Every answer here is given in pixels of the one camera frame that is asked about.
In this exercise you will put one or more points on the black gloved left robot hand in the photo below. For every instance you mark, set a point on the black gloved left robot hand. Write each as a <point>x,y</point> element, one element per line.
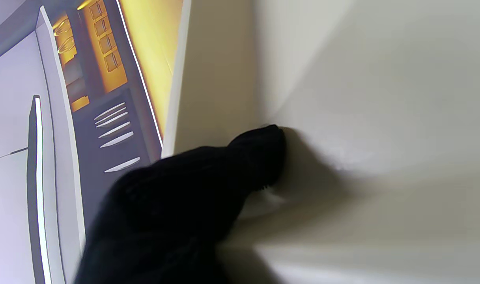
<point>165,213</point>

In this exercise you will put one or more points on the beige rectangular plastic tray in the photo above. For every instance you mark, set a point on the beige rectangular plastic tray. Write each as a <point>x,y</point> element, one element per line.
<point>362,118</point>

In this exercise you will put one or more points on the printed kitchen backdrop banner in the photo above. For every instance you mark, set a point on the printed kitchen backdrop banner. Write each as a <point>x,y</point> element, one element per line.
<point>66,118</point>

